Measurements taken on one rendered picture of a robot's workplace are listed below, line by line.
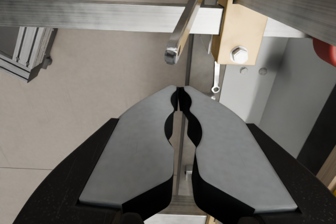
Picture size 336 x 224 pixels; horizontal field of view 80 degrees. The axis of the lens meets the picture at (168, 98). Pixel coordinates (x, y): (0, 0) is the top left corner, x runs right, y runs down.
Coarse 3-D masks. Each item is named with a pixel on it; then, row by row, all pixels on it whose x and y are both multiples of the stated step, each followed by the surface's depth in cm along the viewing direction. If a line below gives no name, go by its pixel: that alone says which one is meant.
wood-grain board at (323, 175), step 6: (330, 156) 33; (324, 162) 34; (330, 162) 33; (324, 168) 34; (330, 168) 33; (318, 174) 35; (324, 174) 34; (330, 174) 33; (324, 180) 34; (330, 180) 33; (330, 186) 33
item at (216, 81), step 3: (216, 3) 37; (216, 63) 43; (216, 66) 43; (219, 66) 43; (216, 69) 44; (216, 72) 44; (216, 75) 45; (216, 78) 45; (213, 81) 46; (216, 81) 45; (213, 84) 46; (216, 84) 46; (213, 87) 46; (219, 87) 46; (213, 90) 47; (216, 90) 47; (219, 90) 46
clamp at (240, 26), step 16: (224, 0) 23; (224, 16) 23; (240, 16) 23; (256, 16) 23; (224, 32) 24; (240, 32) 24; (256, 32) 24; (224, 48) 25; (256, 48) 25; (240, 64) 26
